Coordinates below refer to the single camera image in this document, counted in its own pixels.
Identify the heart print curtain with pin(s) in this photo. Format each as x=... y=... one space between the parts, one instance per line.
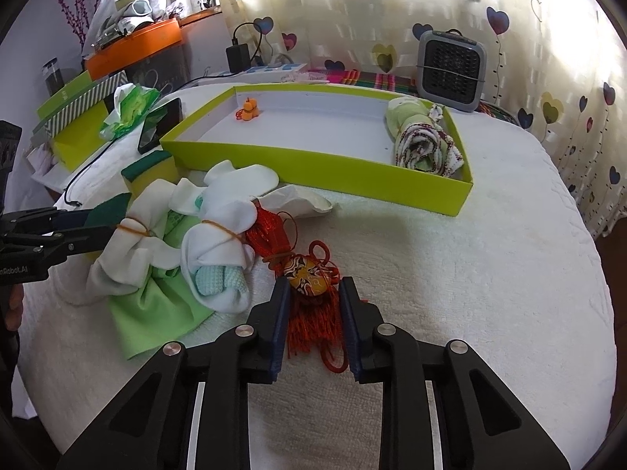
x=392 y=5

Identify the black phone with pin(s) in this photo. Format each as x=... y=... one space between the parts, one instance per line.
x=159 y=125

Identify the clear plastic packets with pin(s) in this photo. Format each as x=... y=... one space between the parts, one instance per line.
x=306 y=77

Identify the white red-checked towel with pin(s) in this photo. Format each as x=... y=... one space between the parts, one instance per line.
x=423 y=149

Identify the crumpled white tissue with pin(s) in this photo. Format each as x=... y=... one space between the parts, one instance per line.
x=299 y=200

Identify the yellow green sponge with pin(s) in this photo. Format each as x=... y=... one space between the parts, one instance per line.
x=154 y=174

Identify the white sock bundle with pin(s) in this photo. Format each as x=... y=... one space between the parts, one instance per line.
x=215 y=249

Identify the grey space heater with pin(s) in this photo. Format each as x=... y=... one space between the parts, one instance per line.
x=450 y=71

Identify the lime striped box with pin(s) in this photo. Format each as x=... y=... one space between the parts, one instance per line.
x=78 y=100

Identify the purple flower branches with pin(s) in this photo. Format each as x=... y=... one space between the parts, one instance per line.
x=73 y=5

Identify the dark jar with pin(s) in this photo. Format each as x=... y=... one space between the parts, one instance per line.
x=54 y=77

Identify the dark green scouring pad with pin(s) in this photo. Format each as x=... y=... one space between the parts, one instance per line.
x=110 y=208

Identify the lime cardboard box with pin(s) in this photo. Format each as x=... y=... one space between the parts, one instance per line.
x=81 y=144

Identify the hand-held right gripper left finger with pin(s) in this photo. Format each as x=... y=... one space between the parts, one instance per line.
x=279 y=325

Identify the rolled pale green towel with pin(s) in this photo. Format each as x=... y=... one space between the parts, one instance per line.
x=404 y=115

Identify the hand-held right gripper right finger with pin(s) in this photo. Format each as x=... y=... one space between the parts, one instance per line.
x=350 y=325

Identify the light teal knit cloth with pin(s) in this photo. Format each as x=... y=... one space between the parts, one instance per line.
x=215 y=281

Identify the orange box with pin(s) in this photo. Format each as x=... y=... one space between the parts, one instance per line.
x=137 y=46

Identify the black patterned box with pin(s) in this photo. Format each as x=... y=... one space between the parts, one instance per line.
x=161 y=73

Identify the red tassel mask charm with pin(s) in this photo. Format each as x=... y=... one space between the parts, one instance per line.
x=306 y=276

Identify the light green cloth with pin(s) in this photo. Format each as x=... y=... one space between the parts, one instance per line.
x=152 y=318

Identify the green tissue packet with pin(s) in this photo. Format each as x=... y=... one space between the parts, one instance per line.
x=130 y=110

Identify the black power adapter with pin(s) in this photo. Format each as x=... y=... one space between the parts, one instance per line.
x=238 y=58

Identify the pile of white bags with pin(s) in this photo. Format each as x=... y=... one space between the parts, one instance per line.
x=122 y=17

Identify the green-rimmed white box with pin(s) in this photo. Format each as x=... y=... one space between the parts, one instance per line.
x=318 y=169

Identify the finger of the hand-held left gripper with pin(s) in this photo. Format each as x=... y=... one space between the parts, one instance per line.
x=44 y=216
x=63 y=245

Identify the white blue power strip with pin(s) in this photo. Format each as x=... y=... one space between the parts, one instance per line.
x=274 y=69

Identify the colourful plaid cloth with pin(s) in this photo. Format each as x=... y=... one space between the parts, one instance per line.
x=372 y=81

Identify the orange gourd charm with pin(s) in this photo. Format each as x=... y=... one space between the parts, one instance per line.
x=249 y=110

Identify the person's left hand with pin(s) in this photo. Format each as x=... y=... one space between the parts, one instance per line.
x=12 y=311

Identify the white cloth bundle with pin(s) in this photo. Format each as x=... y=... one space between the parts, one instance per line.
x=137 y=254

